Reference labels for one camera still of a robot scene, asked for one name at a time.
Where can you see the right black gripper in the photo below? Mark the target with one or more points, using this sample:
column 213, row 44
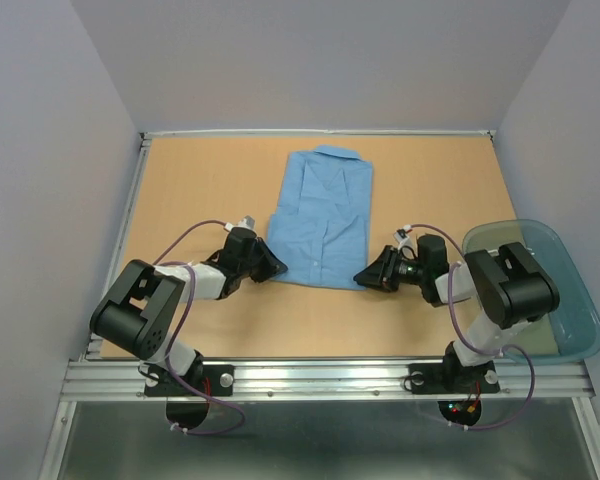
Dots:
column 380, row 272

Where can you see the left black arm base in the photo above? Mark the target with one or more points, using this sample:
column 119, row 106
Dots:
column 183, row 409

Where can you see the aluminium mounting rail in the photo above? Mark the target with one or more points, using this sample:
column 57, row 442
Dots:
column 366, row 378

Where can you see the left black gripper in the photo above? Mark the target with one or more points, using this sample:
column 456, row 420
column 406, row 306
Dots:
column 270, row 264

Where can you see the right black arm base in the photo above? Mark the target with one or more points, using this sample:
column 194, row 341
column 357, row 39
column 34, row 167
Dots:
column 466, row 385

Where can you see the translucent teal plastic bin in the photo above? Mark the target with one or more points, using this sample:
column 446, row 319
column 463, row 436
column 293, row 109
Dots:
column 571, row 333

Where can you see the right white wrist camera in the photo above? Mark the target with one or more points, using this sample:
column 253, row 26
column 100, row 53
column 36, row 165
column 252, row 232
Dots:
column 405, row 237

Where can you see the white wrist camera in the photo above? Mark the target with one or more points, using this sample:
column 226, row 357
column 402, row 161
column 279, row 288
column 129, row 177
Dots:
column 246, row 222
column 405, row 237

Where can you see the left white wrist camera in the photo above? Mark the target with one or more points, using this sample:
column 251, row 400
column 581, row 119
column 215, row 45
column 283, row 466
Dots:
column 246, row 222

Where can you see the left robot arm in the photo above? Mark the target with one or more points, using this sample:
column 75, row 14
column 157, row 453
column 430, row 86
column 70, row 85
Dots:
column 136, row 312

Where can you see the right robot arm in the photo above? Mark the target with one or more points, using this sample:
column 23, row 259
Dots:
column 512, row 289

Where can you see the blue long sleeve shirt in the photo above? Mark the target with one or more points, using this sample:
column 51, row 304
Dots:
column 321, row 226

